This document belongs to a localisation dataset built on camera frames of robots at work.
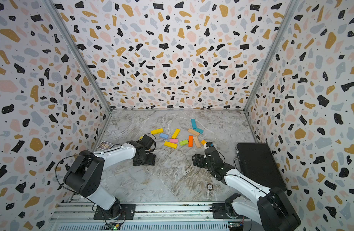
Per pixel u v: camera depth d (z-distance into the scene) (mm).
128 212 735
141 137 1034
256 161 868
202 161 765
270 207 409
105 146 975
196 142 1006
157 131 1065
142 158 762
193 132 1069
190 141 1025
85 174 455
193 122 1139
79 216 734
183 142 1004
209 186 828
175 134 1063
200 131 1082
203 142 1012
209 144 792
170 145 997
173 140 1021
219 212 731
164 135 1042
